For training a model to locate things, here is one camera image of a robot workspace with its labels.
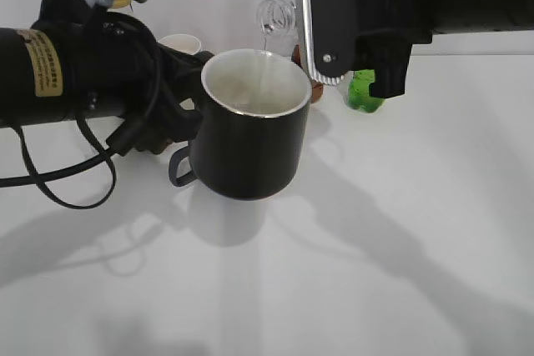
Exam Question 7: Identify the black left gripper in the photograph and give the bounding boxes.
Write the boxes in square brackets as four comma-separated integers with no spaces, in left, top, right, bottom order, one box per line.
[134,49,214,154]

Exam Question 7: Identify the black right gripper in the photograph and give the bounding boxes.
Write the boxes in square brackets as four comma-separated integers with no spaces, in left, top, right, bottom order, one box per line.
[297,0,431,98]

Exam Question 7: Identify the black mug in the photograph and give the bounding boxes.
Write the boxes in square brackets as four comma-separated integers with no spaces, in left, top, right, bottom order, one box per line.
[189,49,312,200]

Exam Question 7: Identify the clear cestbon water bottle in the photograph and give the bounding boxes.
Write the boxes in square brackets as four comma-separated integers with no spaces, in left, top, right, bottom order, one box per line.
[256,0,298,58]

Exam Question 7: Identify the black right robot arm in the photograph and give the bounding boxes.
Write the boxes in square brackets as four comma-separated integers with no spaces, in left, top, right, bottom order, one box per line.
[296,0,533,99]

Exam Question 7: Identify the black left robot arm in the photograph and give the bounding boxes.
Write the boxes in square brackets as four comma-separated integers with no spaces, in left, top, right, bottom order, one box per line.
[1,0,209,155]

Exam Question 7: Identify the green soda bottle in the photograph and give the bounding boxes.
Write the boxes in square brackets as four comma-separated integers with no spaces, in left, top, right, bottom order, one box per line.
[346,69,385,113]

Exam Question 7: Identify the brown coffee drink bottle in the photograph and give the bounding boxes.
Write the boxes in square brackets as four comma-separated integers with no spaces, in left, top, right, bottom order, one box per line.
[291,44,324,103]

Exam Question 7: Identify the cola bottle yellow cap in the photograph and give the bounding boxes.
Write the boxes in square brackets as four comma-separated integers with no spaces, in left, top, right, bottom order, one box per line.
[110,0,131,10]

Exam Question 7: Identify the grey mug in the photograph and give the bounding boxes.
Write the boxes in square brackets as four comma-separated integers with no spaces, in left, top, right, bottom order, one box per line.
[168,146,197,188]

